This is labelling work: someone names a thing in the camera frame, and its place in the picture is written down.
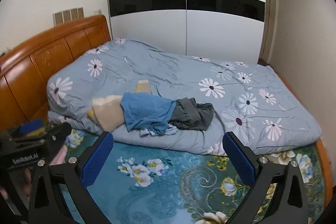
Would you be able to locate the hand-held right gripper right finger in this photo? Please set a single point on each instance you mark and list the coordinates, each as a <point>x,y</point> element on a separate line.
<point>239,158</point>

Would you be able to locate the pink garment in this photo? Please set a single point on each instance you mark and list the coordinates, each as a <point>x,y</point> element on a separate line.
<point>59,154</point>

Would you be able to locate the dark grey garment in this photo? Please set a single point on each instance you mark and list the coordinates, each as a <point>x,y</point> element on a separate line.
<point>191,113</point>

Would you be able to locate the wooden door frame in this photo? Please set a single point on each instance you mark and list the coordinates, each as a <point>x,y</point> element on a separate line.
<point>270,29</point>

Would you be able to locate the white wall socket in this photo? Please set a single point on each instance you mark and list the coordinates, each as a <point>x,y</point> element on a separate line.
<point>97,12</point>

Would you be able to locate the blue daisy print quilt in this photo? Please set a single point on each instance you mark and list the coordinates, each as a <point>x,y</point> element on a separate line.
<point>183,77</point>

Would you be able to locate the wall switch panel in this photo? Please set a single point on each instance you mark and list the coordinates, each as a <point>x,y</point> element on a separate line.
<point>68,14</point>

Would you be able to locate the cream fluffy garment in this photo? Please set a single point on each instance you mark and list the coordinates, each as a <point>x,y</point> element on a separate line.
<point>107,111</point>

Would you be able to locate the white wardrobe with black band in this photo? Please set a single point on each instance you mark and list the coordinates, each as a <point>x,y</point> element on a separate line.
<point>183,29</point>

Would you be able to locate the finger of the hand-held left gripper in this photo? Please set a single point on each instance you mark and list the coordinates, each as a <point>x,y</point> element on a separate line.
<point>61,132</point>
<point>30,126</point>

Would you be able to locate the beige yellow cloth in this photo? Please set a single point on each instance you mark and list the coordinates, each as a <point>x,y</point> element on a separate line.
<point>143,86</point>

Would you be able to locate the teal floral blanket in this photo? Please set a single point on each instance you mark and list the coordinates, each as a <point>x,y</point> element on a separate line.
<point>170,187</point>

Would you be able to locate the light blue striped garment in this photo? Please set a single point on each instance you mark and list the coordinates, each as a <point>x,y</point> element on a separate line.
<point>157,131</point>

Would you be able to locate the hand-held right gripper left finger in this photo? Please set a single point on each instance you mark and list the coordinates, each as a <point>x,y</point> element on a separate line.
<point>97,158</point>

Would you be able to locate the blue fleece garment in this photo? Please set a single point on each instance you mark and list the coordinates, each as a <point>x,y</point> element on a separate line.
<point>147,108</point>

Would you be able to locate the wooden headboard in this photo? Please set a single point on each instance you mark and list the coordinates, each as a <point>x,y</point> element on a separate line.
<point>39,56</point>

